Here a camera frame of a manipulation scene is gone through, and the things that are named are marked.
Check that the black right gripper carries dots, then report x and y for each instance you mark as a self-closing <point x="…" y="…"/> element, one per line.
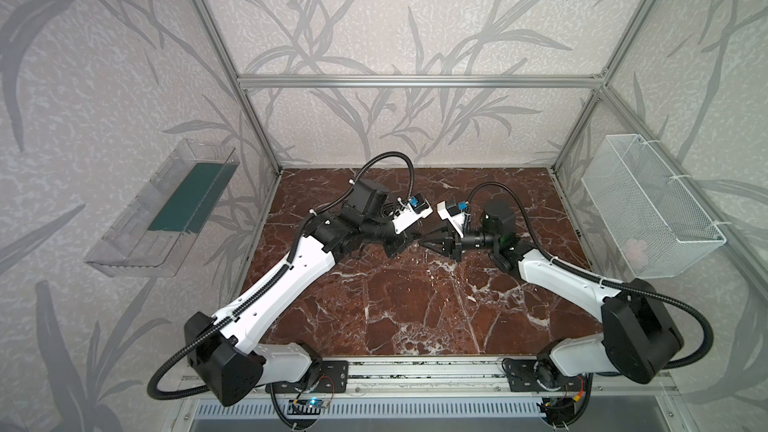
<point x="450" y="243"/>

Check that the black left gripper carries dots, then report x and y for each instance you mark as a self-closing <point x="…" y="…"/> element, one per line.
<point x="394" y="240"/>

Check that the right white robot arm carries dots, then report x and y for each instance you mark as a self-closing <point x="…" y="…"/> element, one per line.
<point x="638" y="337"/>

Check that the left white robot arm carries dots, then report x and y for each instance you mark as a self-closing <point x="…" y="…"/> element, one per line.
<point x="227" y="352"/>

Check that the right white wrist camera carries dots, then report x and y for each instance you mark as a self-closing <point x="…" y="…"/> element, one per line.
<point x="455" y="213"/>

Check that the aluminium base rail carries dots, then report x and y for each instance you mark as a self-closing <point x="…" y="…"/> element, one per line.
<point x="410" y="387"/>

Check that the white wire mesh basket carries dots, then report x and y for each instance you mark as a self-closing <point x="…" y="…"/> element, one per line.
<point x="658" y="226"/>

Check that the clear plastic wall bin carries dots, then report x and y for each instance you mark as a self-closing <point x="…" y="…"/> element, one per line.
<point x="152" y="237"/>

